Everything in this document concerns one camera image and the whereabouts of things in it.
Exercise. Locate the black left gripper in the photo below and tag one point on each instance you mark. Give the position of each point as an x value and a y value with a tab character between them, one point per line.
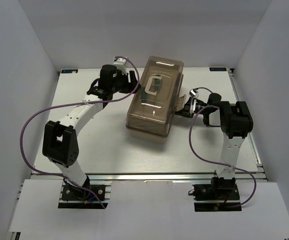
130	87

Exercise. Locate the beige plastic toolbox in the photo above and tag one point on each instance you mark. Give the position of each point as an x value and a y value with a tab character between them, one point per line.
160	106

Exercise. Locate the blue label sticker right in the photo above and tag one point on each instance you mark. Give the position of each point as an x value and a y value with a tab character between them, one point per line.
217	69

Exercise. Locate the blue label sticker left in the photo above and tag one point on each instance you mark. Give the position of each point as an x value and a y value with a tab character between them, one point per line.
69	71

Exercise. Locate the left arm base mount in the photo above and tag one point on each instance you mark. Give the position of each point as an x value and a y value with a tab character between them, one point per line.
76	198

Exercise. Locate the short green-handled screwdriver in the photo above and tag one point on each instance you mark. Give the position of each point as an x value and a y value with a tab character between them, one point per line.
143	99

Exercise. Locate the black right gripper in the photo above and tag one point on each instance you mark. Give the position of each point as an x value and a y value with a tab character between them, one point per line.
185	110

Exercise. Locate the white camera mount wrist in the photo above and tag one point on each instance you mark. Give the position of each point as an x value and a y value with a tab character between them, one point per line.
121	64
194	93

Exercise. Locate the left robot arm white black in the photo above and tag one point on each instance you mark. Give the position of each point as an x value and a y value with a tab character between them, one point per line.
60	139

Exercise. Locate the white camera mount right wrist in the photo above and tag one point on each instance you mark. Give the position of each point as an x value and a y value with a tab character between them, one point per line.
194	93

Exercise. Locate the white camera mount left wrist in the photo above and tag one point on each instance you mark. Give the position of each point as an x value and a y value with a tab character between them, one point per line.
121	64

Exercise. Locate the long green-handled screwdriver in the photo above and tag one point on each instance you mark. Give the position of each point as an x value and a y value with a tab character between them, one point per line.
157	84

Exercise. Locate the aluminium rail table front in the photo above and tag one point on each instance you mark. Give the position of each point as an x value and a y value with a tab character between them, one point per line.
260	176

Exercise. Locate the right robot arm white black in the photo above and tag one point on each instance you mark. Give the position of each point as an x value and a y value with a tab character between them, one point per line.
235	122

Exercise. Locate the blue label sticker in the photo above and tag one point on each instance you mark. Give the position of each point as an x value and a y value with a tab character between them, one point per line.
69	71
217	69

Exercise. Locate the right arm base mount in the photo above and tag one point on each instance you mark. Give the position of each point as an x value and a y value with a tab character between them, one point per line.
205	200

